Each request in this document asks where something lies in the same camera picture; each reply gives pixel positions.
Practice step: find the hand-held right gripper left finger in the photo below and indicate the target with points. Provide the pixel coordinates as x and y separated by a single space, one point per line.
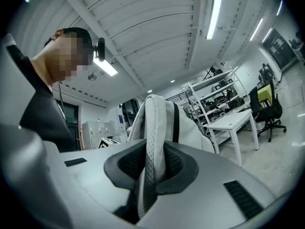
90 175

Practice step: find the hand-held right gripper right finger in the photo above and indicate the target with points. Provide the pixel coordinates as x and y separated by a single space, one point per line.
209 175

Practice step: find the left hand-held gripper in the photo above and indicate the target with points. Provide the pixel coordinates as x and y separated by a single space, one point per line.
109 143

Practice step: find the light grey backpack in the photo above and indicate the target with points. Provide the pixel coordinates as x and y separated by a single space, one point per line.
188 128

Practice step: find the black swivel office chair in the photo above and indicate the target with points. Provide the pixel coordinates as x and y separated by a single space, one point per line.
267 113

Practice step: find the grey locker cabinet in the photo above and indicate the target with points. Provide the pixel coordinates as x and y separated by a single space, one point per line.
100 130

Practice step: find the wooden coat stand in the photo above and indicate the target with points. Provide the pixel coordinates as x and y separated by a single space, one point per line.
82 130

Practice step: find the dark glass door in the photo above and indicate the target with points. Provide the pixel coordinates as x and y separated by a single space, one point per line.
70 118

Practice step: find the white desk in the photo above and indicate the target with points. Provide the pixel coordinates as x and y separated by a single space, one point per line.
228 123

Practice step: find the round ceiling sensor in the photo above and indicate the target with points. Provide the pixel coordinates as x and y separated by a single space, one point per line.
92 76

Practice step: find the person's black-shirted torso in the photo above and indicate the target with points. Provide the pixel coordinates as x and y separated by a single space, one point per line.
45 113

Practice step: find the long ceiling light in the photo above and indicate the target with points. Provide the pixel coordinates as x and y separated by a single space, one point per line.
106 67
256 29
267 35
279 7
214 15

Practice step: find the white metal shelf rack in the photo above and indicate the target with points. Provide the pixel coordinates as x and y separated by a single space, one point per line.
214 96

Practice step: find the person's head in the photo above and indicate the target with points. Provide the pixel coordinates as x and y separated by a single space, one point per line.
69 54

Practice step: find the yellow-green panel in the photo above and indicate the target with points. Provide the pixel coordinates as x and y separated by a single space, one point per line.
265 93

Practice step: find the blue wall poster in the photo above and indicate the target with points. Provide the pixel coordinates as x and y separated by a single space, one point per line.
121 118

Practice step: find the black head-mounted camera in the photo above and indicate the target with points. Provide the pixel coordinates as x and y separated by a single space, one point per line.
100 48

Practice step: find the black wall board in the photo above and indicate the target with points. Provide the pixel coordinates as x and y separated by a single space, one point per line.
280 48

